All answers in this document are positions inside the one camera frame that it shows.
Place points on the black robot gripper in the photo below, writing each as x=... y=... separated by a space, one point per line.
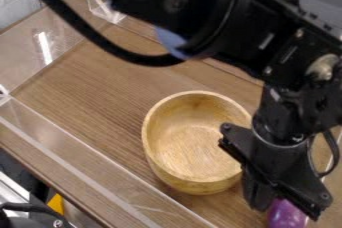
x=277 y=171

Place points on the purple toy eggplant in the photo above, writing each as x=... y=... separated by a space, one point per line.
x=285 y=215

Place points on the brown wooden bowl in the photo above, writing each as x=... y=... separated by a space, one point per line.
x=181 y=134

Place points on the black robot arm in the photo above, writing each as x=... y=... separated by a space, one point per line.
x=282 y=45

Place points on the black device with yellow label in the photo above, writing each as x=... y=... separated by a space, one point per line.
x=23 y=211

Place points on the clear acrylic tray walls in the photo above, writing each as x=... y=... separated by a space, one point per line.
x=71 y=122

